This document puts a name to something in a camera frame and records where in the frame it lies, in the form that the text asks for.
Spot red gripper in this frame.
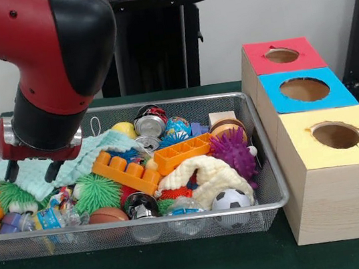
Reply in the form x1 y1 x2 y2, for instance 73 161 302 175
0 105 89 191

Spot mint green cloth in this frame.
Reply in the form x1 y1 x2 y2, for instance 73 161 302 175
0 126 146 208

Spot long orange toy brick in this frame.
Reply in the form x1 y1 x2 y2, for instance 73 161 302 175
89 143 164 204

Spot short orange toy brick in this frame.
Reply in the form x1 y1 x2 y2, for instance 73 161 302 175
151 132 218 176

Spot silver mesh bin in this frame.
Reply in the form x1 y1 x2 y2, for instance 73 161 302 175
0 77 295 269

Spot wooden box with three holes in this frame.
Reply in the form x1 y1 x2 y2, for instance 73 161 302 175
235 26 359 253

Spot green spiky toy with eyes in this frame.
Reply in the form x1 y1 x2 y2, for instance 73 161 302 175
0 178 39 218

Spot green spiky ball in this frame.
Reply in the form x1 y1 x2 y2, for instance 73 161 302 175
70 169 124 217

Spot yellow ball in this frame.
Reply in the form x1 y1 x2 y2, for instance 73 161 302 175
110 119 139 142

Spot cream yellow cloth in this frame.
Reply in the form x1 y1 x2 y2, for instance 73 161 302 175
152 148 257 218

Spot small soccer ball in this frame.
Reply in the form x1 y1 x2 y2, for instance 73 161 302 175
209 185 252 212

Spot purple spiky toy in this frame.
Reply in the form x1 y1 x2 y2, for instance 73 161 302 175
207 126 262 195

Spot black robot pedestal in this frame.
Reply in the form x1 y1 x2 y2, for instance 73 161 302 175
88 0 227 101

